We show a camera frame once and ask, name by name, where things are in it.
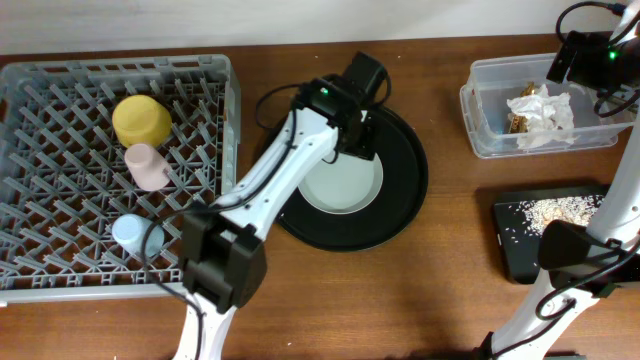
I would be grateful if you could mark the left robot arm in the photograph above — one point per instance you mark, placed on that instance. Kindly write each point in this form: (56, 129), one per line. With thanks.
(222, 259)

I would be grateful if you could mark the black rectangular bin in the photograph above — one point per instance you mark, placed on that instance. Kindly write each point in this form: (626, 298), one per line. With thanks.
(519, 231)

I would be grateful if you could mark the round black tray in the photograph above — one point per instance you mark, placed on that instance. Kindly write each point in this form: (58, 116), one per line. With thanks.
(405, 183)

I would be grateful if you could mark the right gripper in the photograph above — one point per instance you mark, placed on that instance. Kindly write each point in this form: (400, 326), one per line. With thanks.
(590, 49)

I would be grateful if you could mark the light blue cup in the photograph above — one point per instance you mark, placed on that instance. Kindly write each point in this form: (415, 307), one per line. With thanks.
(128, 231)

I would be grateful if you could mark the pink cup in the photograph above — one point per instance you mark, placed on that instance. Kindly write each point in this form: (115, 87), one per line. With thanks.
(148, 167)

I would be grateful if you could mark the grey plate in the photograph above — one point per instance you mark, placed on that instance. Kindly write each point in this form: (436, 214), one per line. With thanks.
(346, 186)

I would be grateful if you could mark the yellow bowl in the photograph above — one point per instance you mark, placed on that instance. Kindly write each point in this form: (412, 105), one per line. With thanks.
(141, 119)

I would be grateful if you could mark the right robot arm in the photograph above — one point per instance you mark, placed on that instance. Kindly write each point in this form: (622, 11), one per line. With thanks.
(582, 264)

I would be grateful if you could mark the grey plastic dishwasher rack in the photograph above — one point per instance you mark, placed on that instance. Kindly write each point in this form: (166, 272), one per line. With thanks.
(64, 180)

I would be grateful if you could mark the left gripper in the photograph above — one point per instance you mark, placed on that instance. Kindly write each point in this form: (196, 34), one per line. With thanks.
(368, 149)

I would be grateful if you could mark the food scraps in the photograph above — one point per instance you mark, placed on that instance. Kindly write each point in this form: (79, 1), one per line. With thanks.
(560, 210)

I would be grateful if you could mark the clear plastic bin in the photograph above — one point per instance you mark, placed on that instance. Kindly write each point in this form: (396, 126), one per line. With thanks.
(492, 82)

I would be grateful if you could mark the white napkin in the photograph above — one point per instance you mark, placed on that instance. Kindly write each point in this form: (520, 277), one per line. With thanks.
(547, 115)

